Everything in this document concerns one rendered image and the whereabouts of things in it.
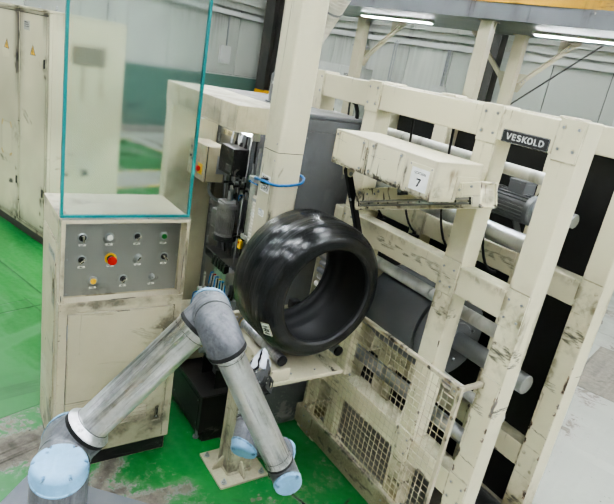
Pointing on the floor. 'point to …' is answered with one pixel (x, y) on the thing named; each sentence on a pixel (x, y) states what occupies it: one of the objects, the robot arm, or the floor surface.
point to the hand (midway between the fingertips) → (262, 350)
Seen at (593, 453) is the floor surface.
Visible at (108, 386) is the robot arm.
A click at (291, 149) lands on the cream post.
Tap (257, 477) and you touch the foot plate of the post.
